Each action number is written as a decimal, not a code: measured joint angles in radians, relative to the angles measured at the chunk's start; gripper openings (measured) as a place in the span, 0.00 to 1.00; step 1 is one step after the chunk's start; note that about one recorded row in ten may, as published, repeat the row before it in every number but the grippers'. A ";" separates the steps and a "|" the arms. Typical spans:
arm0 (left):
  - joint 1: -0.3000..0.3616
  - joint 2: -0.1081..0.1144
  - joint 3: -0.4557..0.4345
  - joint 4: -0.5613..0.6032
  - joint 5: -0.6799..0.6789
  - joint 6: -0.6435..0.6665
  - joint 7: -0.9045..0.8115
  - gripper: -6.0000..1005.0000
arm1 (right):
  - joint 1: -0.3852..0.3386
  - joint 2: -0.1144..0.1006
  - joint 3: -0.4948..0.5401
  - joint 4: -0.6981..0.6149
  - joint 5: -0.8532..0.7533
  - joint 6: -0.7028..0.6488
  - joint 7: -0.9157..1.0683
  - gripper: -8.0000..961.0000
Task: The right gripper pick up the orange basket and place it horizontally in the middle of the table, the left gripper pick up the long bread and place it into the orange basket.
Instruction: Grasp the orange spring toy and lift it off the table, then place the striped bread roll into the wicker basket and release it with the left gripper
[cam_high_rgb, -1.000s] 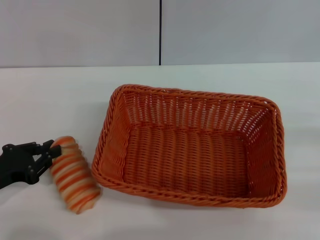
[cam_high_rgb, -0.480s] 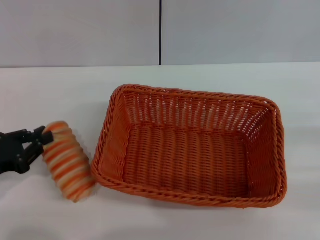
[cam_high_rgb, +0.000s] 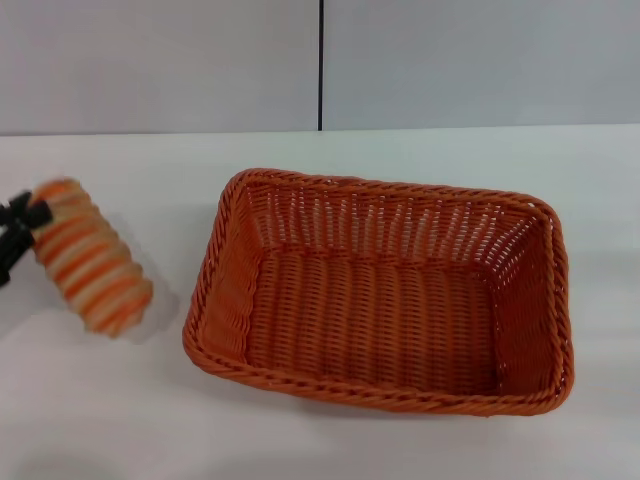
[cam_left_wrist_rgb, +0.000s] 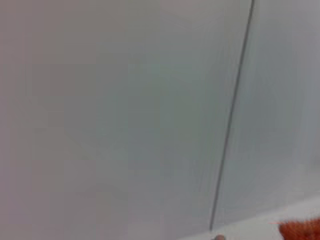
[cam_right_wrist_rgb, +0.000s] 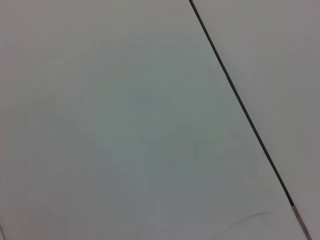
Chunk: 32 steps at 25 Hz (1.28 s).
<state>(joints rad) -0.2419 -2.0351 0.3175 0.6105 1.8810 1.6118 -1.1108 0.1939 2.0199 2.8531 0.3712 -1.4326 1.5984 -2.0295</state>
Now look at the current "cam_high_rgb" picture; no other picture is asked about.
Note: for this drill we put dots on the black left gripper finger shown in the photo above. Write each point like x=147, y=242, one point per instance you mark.
x=39, y=214
x=17, y=202

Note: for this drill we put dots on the orange cream striped bread roll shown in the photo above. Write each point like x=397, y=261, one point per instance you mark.
x=95, y=270

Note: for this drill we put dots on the orange woven rectangular basket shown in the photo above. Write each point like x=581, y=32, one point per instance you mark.
x=375, y=310

